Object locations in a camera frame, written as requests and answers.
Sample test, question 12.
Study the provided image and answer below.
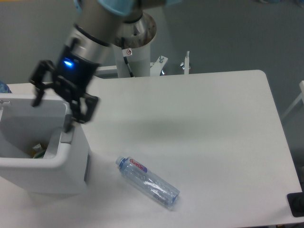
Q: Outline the blue patterned object at left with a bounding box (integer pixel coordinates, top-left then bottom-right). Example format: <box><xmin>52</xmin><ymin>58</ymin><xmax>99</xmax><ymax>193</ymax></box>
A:
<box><xmin>0</xmin><ymin>81</ymin><xmax>12</xmax><ymax>93</ymax></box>

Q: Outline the white paper carton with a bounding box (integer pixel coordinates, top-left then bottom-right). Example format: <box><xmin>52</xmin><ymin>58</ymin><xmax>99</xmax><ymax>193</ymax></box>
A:
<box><xmin>43</xmin><ymin>128</ymin><xmax>61</xmax><ymax>159</ymax></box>

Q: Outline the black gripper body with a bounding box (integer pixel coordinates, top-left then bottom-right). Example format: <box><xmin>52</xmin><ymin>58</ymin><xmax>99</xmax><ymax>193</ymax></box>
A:
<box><xmin>54</xmin><ymin>46</ymin><xmax>99</xmax><ymax>102</ymax></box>

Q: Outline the white pedestal base frame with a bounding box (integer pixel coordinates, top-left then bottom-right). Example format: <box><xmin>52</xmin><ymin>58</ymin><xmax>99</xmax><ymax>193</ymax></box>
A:
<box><xmin>95</xmin><ymin>51</ymin><xmax>191</xmax><ymax>79</ymax></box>

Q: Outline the clear plastic water bottle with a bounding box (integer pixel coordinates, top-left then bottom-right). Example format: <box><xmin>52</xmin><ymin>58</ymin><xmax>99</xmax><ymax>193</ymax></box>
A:
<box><xmin>115</xmin><ymin>156</ymin><xmax>180</xmax><ymax>208</ymax></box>

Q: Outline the white frame at right edge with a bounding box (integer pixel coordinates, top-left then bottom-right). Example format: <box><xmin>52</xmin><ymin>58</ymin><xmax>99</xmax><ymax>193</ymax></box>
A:
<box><xmin>281</xmin><ymin>80</ymin><xmax>304</xmax><ymax>122</ymax></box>

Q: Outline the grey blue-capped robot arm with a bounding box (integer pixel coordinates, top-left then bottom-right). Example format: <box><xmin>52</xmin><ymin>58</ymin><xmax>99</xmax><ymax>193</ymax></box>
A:
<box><xmin>29</xmin><ymin>0</ymin><xmax>177</xmax><ymax>133</ymax></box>

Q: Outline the white plastic trash can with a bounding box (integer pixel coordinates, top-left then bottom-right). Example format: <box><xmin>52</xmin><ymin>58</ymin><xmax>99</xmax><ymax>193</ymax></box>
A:
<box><xmin>0</xmin><ymin>94</ymin><xmax>91</xmax><ymax>194</ymax></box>

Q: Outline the black clamp at table edge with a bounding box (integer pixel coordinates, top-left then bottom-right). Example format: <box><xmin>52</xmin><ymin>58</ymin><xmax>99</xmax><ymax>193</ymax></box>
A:
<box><xmin>287</xmin><ymin>192</ymin><xmax>304</xmax><ymax>218</ymax></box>

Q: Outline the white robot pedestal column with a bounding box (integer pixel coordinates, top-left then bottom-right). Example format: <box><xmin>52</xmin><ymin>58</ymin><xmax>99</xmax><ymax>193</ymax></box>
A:
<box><xmin>111</xmin><ymin>12</ymin><xmax>157</xmax><ymax>78</ymax></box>

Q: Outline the black cable on pedestal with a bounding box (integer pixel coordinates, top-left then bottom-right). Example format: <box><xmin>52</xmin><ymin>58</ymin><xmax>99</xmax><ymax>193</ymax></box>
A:
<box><xmin>120</xmin><ymin>37</ymin><xmax>134</xmax><ymax>78</ymax></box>

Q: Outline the trash inside the bin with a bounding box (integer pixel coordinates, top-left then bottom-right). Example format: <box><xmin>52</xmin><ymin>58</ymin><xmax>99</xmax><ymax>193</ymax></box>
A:
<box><xmin>29</xmin><ymin>143</ymin><xmax>47</xmax><ymax>159</ymax></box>

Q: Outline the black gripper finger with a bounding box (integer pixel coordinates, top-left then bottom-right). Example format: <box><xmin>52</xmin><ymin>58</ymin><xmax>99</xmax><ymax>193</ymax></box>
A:
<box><xmin>29</xmin><ymin>60</ymin><xmax>55</xmax><ymax>107</ymax></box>
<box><xmin>63</xmin><ymin>93</ymin><xmax>99</xmax><ymax>133</ymax></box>

